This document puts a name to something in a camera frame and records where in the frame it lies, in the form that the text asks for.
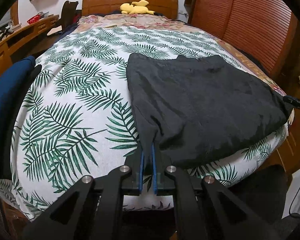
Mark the blue office chair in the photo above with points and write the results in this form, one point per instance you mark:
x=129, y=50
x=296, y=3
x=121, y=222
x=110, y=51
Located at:
x=14, y=84

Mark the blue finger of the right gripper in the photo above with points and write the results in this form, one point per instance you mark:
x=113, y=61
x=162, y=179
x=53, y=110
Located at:
x=295, y=102

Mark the red basket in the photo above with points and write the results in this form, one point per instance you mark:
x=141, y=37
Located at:
x=34, y=19

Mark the wooden louvered wardrobe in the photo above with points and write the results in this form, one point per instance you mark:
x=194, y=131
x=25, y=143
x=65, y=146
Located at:
x=267, y=30

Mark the yellow plush toy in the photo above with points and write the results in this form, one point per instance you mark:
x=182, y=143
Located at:
x=136, y=8

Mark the wooden desk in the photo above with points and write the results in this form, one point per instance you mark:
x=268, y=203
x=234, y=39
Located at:
x=19, y=44

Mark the dark wooden chair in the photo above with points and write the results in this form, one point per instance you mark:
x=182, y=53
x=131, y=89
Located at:
x=68, y=13

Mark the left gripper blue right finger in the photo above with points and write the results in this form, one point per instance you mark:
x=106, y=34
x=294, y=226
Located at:
x=155, y=185

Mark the black jacket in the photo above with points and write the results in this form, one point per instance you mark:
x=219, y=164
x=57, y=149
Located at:
x=196, y=111

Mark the floral quilt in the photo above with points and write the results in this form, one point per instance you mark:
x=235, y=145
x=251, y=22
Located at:
x=150, y=21

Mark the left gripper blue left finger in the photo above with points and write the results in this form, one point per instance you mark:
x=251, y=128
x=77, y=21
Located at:
x=140, y=185

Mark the wooden headboard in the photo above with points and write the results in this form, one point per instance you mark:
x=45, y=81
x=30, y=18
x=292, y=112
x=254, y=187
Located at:
x=168, y=8

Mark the white green leaf-print blanket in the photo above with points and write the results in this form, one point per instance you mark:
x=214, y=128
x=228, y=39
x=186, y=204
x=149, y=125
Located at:
x=47, y=155

